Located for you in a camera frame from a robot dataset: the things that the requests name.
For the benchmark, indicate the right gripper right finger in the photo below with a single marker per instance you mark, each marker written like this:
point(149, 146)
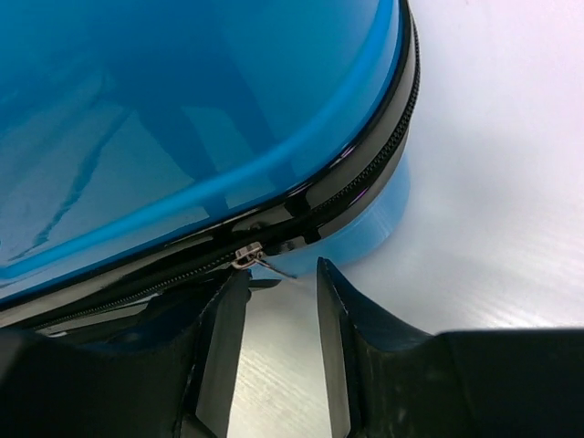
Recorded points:
point(386, 378)

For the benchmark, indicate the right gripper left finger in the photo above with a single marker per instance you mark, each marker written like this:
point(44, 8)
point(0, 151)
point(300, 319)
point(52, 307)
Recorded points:
point(170, 372)

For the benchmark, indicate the silver zipper pull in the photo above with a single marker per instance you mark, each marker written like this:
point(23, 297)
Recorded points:
point(253, 254)

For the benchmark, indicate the blue hard-shell suitcase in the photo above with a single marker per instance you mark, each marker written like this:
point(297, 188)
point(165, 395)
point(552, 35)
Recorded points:
point(144, 142)

